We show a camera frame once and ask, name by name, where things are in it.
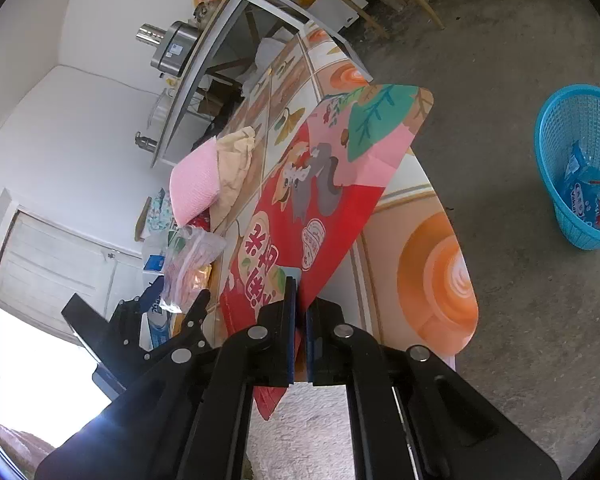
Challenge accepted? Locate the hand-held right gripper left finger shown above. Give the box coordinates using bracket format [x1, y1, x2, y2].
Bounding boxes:
[35, 267, 301, 480]

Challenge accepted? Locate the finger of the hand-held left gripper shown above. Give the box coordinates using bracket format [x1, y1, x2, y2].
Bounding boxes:
[172, 289, 212, 354]

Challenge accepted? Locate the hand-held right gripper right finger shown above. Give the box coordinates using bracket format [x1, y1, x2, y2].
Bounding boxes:
[305, 298, 562, 480]

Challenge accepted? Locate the clear plastic bag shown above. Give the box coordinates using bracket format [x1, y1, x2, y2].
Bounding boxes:
[159, 226, 227, 312]

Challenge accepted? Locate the large red cartoon snack bag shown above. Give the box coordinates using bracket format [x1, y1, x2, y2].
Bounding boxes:
[219, 82, 435, 422]

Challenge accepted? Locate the blue plastic basket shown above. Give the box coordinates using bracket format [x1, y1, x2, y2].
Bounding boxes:
[536, 84, 600, 252]

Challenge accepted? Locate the blue and white packet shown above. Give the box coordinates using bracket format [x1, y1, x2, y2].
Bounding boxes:
[141, 254, 173, 352]

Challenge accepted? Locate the white fluffy garment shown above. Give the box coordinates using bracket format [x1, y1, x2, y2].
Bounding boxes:
[246, 384, 357, 480]

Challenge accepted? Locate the white door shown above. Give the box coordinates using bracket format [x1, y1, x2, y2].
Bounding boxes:
[0, 209, 147, 322]

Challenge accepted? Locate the floral cushion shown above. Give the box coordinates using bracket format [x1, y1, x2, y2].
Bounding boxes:
[146, 194, 174, 235]

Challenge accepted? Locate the pink knitted cloth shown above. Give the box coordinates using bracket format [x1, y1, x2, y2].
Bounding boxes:
[169, 139, 222, 225]

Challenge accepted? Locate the beige cloth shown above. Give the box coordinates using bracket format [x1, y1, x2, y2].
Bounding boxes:
[214, 126, 257, 223]

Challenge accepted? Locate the small steel bottle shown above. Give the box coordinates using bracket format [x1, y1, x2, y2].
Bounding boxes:
[133, 131, 159, 154]

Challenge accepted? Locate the glass bowl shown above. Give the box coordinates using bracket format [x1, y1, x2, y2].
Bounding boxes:
[146, 89, 174, 129]

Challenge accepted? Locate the white side table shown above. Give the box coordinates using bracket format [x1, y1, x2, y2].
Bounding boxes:
[150, 0, 317, 168]

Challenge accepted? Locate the steel cooker pot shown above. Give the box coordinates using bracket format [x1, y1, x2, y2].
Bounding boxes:
[150, 20, 202, 80]

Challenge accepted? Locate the blue snack packet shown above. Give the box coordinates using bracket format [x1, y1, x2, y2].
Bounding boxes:
[562, 141, 600, 231]

